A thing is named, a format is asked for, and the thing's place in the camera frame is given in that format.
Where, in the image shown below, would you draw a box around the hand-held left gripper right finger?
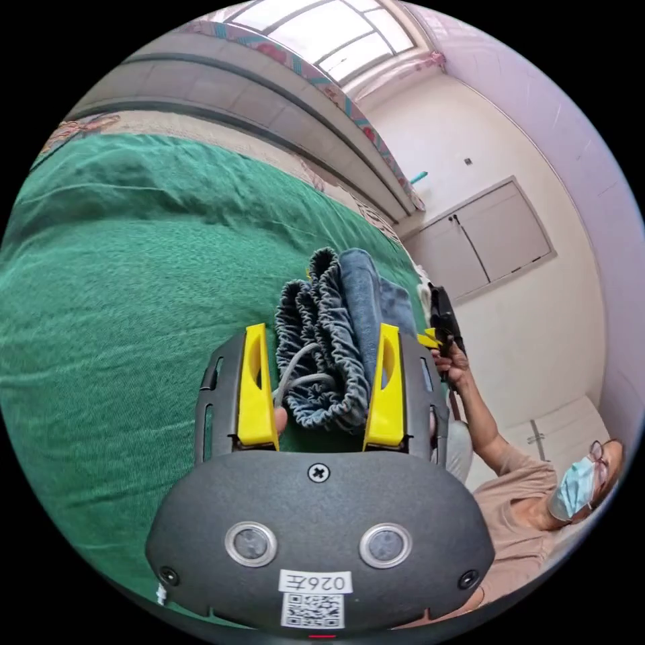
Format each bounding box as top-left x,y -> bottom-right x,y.
361,322 -> 407,452

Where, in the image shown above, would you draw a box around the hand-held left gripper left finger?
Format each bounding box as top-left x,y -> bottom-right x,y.
237,323 -> 281,452

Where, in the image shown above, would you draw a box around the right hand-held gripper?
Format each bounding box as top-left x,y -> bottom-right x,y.
417,284 -> 468,395

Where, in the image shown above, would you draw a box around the blue denim shorts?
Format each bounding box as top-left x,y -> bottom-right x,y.
273,246 -> 420,435

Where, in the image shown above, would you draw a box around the person's right forearm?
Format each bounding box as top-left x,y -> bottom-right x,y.
447,372 -> 516,477

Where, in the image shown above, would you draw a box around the person's right hand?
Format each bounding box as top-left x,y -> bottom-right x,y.
431,340 -> 471,390

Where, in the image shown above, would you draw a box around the white two-door cupboard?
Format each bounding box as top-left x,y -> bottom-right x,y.
402,175 -> 558,304

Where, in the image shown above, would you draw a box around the bed with green quilt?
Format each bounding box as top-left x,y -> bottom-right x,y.
0,112 -> 445,618

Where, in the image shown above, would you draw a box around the person's body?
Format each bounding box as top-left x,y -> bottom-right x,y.
392,421 -> 627,634

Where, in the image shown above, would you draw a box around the printed curtain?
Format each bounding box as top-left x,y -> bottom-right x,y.
173,19 -> 427,212

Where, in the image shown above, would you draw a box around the window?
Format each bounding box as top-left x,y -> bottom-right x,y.
221,0 -> 422,85

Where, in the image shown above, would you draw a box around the white cabinet with handle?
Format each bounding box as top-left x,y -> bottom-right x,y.
503,394 -> 611,467

